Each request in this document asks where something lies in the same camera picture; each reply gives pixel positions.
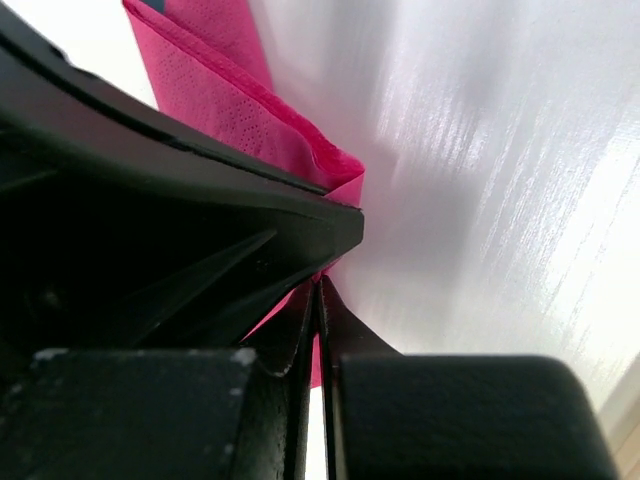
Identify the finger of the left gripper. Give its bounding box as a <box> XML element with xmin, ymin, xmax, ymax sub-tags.
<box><xmin>1</xmin><ymin>6</ymin><xmax>334</xmax><ymax>380</ymax></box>

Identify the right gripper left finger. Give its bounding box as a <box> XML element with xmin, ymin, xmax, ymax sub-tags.
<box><xmin>1</xmin><ymin>282</ymin><xmax>314</xmax><ymax>479</ymax></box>

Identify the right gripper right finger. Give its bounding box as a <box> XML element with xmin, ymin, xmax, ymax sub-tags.
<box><xmin>317</xmin><ymin>278</ymin><xmax>618</xmax><ymax>479</ymax></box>

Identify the beige wooden utensil tray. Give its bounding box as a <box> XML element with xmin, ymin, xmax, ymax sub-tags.
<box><xmin>599</xmin><ymin>358</ymin><xmax>640</xmax><ymax>479</ymax></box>

